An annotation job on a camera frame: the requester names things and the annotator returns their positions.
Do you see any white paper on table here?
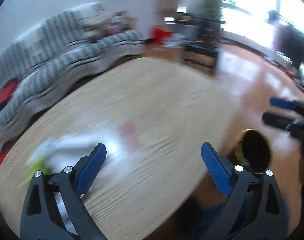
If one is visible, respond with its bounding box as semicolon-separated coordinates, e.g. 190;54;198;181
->
26;133;120;174

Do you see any black side table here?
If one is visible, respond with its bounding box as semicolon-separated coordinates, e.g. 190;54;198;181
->
183;16;225;70

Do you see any red cushion on sofa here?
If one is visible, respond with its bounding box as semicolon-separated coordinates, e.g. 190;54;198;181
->
0;77;20;110

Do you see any red bag by wall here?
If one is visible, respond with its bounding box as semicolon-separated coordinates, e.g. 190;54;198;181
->
151;27;173;45

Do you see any wooden oval table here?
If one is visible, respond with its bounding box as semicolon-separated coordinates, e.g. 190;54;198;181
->
0;57;236;239

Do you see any gold rimmed trash bin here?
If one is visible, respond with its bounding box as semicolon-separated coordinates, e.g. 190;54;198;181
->
229;129;272;173

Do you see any black white striped sofa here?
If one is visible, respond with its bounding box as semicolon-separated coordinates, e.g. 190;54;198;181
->
0;2;144;148

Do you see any person standing by window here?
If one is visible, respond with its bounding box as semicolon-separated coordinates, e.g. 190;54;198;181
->
267;10;304;70

